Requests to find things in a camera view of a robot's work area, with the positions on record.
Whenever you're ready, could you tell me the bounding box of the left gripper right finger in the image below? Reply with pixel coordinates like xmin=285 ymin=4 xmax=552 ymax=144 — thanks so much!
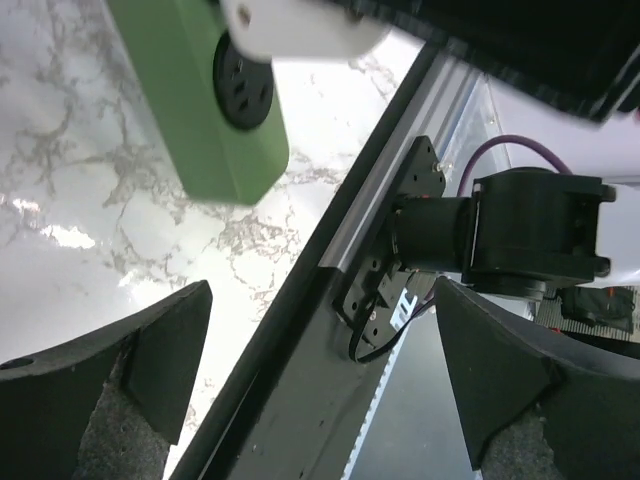
xmin=435 ymin=278 xmax=639 ymax=479

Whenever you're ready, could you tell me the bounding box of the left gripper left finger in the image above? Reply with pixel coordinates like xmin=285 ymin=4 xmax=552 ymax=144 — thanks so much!
xmin=1 ymin=281 xmax=212 ymax=479

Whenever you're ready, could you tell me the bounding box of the green power strip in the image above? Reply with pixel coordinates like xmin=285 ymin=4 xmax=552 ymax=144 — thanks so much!
xmin=108 ymin=1 xmax=289 ymax=205

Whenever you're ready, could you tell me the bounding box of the white adapter plug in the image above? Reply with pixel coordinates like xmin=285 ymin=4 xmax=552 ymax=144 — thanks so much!
xmin=219 ymin=0 xmax=390 ymax=61

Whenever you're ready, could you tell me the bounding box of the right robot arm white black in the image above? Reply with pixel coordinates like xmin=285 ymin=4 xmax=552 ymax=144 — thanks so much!
xmin=375 ymin=1 xmax=639 ymax=299

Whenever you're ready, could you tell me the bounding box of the white slotted cable duct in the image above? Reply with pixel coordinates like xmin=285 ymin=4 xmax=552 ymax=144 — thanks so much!
xmin=341 ymin=343 xmax=402 ymax=480

